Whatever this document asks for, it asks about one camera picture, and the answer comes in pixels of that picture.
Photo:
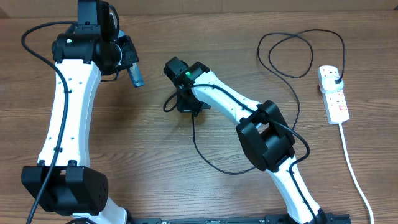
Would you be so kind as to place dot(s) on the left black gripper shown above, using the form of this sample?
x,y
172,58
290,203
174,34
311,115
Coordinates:
x,y
132,56

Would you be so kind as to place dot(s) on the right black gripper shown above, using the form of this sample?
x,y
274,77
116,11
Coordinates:
x,y
186,108

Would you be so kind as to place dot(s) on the blue screen Galaxy smartphone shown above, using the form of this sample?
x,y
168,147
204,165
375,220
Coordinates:
x,y
136,76

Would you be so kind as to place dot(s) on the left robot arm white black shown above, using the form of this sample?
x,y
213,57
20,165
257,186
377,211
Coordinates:
x,y
92,50

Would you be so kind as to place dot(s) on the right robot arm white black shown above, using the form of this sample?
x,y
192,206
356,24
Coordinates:
x,y
265,138

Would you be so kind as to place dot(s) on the white charger plug adapter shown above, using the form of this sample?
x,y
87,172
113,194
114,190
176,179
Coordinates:
x,y
330,84

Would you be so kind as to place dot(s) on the white power strip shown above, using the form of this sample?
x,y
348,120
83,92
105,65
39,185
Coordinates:
x,y
335,103

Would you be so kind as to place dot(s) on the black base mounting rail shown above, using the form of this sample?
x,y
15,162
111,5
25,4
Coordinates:
x,y
327,218

